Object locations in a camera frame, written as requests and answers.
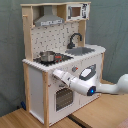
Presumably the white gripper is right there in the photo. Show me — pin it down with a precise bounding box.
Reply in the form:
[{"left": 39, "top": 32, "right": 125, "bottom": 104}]
[{"left": 53, "top": 69, "right": 75, "bottom": 87}]

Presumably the red stove knob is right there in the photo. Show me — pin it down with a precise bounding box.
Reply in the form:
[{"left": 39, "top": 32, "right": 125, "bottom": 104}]
[{"left": 72, "top": 66, "right": 78, "bottom": 72}]

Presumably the white oven door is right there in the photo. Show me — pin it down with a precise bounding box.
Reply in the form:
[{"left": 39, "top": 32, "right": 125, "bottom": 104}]
[{"left": 48, "top": 80, "right": 79, "bottom": 125}]

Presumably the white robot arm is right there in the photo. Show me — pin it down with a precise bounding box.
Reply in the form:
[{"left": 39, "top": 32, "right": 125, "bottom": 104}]
[{"left": 53, "top": 69, "right": 128, "bottom": 96}]

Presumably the wooden toy kitchen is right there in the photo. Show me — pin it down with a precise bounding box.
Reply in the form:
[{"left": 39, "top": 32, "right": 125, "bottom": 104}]
[{"left": 22, "top": 2, "right": 105, "bottom": 128}]

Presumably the black toy stovetop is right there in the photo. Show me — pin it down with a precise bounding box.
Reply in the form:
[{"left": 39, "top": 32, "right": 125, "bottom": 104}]
[{"left": 34, "top": 51, "right": 70, "bottom": 66}]

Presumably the small metal pot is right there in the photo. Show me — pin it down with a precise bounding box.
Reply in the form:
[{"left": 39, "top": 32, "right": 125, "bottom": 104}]
[{"left": 40, "top": 51, "right": 55, "bottom": 62}]

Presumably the white dishwasher door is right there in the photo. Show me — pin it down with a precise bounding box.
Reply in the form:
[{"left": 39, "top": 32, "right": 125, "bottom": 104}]
[{"left": 79, "top": 56, "right": 102, "bottom": 106}]

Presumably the grey toy sink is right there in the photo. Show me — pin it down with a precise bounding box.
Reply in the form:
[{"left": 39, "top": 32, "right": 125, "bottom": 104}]
[{"left": 66, "top": 47, "right": 94, "bottom": 56}]

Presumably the black toy faucet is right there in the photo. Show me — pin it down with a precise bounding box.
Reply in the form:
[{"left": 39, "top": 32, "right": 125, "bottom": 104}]
[{"left": 66, "top": 32, "right": 83, "bottom": 50}]

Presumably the silver range hood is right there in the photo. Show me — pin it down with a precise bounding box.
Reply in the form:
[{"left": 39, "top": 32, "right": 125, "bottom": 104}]
[{"left": 35, "top": 5, "right": 64, "bottom": 27}]

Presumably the toy microwave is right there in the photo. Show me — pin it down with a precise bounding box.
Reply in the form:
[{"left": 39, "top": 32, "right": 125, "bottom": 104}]
[{"left": 66, "top": 3, "right": 90, "bottom": 21}]

